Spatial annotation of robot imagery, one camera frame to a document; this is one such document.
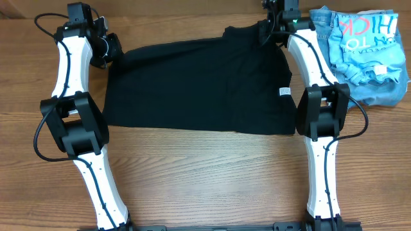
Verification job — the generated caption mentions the black t-shirt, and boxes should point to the black t-shirt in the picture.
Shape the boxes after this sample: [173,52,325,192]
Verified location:
[103,24,296,135]

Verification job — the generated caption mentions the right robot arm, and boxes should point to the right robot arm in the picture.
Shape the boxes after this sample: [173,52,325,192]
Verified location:
[260,0,349,230]

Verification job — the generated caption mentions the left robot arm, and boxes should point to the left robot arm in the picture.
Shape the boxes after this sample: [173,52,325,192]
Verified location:
[33,2,134,230]

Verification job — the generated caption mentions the light blue printed t-shirt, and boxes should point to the light blue printed t-shirt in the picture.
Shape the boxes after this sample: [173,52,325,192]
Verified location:
[328,13,405,85]

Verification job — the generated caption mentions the blue denim jeans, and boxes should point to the blue denim jeans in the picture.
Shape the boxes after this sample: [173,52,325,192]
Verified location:
[310,6,410,106]

